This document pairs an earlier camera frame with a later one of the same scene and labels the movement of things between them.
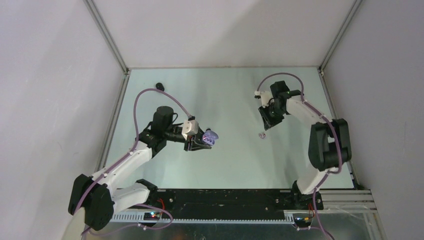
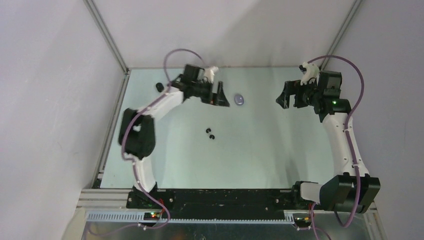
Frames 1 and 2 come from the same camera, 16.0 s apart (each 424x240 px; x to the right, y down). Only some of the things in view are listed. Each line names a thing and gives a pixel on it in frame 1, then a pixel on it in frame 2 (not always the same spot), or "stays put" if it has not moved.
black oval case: x=159 y=86 stays put
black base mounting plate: x=228 y=202 stays put
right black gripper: x=269 y=122 to x=289 y=89
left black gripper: x=193 y=146 to x=216 y=99
